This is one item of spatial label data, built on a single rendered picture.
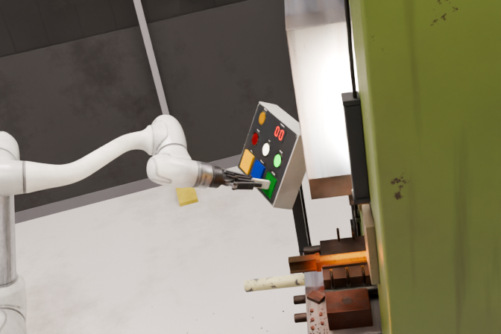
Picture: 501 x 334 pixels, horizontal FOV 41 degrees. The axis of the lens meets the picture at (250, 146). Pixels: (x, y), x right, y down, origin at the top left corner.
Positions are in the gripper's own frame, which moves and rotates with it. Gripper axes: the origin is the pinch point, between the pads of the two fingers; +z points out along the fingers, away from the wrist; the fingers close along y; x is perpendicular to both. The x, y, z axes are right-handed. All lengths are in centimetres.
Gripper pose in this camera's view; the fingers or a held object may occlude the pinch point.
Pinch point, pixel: (260, 183)
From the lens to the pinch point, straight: 234.1
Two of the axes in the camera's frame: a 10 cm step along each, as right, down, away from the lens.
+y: 3.9, 3.9, -8.4
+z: 8.7, 1.5, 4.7
